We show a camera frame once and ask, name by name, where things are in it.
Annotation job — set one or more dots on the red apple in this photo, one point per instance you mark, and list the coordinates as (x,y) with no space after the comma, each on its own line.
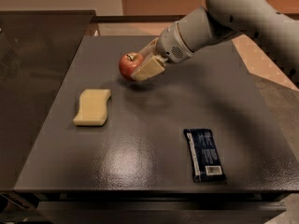
(128,64)

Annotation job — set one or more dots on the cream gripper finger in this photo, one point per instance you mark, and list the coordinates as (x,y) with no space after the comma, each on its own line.
(152,66)
(150,48)

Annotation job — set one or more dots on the yellow sponge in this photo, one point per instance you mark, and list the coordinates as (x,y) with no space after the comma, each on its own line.
(92,108)

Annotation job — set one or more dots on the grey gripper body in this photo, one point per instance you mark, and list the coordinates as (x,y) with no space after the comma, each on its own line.
(170,45)

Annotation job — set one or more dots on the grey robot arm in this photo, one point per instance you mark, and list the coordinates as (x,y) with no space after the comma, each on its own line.
(276,34)

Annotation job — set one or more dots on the dark blue snack bar wrapper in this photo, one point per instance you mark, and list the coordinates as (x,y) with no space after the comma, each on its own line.
(206,162)

